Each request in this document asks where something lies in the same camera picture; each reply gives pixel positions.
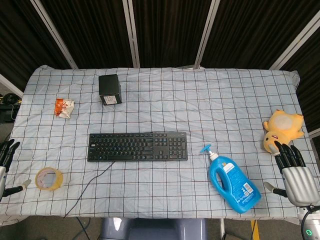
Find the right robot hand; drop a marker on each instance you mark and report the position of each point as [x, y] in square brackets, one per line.
[295, 175]

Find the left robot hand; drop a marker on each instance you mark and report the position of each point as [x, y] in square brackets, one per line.
[5, 152]

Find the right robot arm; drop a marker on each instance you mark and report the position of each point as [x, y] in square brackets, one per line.
[310, 225]

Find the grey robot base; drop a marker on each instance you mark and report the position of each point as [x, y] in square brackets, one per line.
[153, 228]

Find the black computer keyboard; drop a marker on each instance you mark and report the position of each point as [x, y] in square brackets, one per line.
[138, 147]

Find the yellow plush toy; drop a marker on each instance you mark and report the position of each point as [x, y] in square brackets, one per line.
[283, 130]

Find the black equipment on floor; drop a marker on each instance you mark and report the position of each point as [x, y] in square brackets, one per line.
[8, 105]

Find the yellow adhesive tape roll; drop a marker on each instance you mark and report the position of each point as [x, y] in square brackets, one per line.
[49, 179]

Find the blue detergent pump bottle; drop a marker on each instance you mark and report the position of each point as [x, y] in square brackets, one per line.
[231, 182]

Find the orange white snack packet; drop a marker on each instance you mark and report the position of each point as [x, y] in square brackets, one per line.
[64, 108]

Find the black cardboard box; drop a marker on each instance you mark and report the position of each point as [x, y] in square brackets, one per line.
[109, 88]

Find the checked light blue tablecloth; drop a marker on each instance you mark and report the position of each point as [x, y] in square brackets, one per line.
[160, 112]

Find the white frame partition screen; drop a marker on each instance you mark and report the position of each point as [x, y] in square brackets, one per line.
[160, 32]

